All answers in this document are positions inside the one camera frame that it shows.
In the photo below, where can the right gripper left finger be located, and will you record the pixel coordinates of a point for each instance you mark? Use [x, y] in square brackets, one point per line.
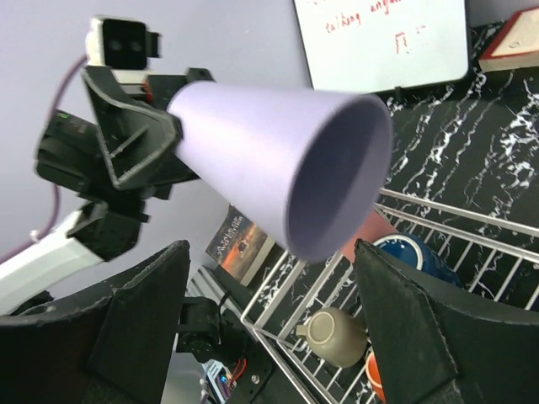
[109, 343]

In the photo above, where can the orange ceramic mug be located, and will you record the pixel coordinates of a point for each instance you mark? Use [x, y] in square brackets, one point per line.
[373, 375]

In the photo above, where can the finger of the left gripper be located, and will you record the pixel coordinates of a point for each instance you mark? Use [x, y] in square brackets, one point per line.
[137, 141]

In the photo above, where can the beige ceramic mug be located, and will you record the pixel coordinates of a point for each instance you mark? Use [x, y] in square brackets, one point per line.
[334, 336]

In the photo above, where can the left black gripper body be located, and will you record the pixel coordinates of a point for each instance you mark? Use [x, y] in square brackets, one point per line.
[156, 90]

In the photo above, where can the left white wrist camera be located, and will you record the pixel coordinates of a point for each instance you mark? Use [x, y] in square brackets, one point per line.
[121, 43]

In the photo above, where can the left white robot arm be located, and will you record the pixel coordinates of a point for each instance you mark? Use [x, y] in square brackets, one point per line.
[99, 231]

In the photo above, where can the whiteboard with red writing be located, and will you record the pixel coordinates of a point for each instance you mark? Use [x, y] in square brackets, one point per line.
[367, 46]

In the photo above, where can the pink plastic cup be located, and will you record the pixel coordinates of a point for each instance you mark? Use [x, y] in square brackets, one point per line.
[373, 228]

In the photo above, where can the white wire dish rack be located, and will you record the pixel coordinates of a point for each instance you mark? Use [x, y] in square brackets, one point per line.
[487, 234]

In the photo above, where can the Tale of Two Cities book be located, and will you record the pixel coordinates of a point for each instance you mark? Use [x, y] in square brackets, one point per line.
[243, 250]

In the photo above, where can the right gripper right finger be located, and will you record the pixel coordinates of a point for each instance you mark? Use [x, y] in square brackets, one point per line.
[436, 343]

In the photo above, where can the lavender plastic cup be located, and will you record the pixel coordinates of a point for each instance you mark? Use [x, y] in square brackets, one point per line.
[305, 166]

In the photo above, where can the blue ceramic mug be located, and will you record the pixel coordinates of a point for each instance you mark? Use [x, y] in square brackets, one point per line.
[417, 254]

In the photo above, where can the red book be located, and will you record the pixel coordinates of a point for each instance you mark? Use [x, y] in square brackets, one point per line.
[516, 44]

